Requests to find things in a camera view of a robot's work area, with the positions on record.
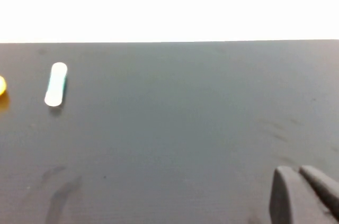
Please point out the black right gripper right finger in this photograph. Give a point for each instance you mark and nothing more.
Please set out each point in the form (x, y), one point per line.
(323, 187)

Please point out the yellow rubber duck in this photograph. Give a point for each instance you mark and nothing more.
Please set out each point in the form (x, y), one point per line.
(2, 86)

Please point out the white green glue stick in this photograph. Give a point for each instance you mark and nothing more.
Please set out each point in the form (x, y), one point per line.
(56, 85)

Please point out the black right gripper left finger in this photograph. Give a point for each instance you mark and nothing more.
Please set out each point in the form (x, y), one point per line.
(283, 197)

